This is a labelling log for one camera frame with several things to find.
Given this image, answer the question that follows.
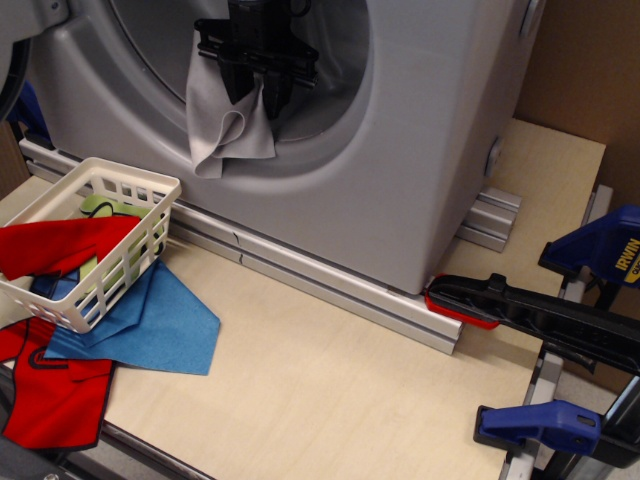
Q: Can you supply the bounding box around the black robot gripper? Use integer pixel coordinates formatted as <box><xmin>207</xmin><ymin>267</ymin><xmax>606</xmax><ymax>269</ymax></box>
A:
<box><xmin>194</xmin><ymin>1</ymin><xmax>319</xmax><ymax>120</ymax></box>

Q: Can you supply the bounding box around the grey cloth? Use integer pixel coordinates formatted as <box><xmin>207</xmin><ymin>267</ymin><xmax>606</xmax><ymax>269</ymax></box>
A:
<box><xmin>186</xmin><ymin>40</ymin><xmax>276</xmax><ymax>179</ymax></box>

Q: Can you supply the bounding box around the white plastic laundry basket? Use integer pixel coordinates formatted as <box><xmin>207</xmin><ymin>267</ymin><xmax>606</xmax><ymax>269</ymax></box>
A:
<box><xmin>1</xmin><ymin>158</ymin><xmax>181</xmax><ymax>333</ymax></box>

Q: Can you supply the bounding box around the grey toy washing machine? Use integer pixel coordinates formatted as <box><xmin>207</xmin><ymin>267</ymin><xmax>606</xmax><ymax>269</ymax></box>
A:
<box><xmin>29</xmin><ymin>1</ymin><xmax>544</xmax><ymax>293</ymax></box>

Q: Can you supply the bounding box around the light green cloth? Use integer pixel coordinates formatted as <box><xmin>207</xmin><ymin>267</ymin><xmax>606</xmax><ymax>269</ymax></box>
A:
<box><xmin>79</xmin><ymin>194</ymin><xmax>165</xmax><ymax>298</ymax></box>

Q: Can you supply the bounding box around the blue cloth on table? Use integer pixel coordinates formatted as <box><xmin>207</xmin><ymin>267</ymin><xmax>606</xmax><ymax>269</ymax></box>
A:
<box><xmin>45</xmin><ymin>260</ymin><xmax>221</xmax><ymax>376</ymax></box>

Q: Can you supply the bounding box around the short aluminium extrusion block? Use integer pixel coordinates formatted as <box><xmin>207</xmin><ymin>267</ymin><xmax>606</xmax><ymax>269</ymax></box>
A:
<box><xmin>456</xmin><ymin>186</ymin><xmax>522</xmax><ymax>253</ymax></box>

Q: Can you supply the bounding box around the red cloth in basket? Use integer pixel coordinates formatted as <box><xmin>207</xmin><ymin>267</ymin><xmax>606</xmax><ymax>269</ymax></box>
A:
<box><xmin>1</xmin><ymin>216</ymin><xmax>140</xmax><ymax>280</ymax></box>

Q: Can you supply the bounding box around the brown cardboard panel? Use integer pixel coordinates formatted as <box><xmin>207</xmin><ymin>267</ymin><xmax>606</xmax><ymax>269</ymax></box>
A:
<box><xmin>516</xmin><ymin>1</ymin><xmax>639</xmax><ymax>204</ymax></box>

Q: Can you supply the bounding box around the red cloth with black trim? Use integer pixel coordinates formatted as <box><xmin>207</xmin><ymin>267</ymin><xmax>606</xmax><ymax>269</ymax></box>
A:
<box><xmin>1</xmin><ymin>317</ymin><xmax>115</xmax><ymax>452</ymax></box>

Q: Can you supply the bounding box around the blue Irwin clamp upper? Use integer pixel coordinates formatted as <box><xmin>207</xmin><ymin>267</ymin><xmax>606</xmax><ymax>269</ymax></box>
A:
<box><xmin>538</xmin><ymin>205</ymin><xmax>639</xmax><ymax>288</ymax></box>

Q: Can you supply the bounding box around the black and red clamp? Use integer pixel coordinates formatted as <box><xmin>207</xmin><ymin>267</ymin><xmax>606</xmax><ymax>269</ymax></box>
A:
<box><xmin>425</xmin><ymin>274</ymin><xmax>639</xmax><ymax>376</ymax></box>

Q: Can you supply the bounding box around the blue clamp lower jaw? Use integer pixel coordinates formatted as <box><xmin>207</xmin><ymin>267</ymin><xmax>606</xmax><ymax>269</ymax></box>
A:
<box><xmin>473</xmin><ymin>400</ymin><xmax>601</xmax><ymax>456</ymax></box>

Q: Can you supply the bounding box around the long aluminium extrusion rail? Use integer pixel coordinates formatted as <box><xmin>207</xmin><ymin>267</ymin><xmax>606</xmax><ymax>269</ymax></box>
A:
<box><xmin>18</xmin><ymin>138</ymin><xmax>464</xmax><ymax>356</ymax></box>

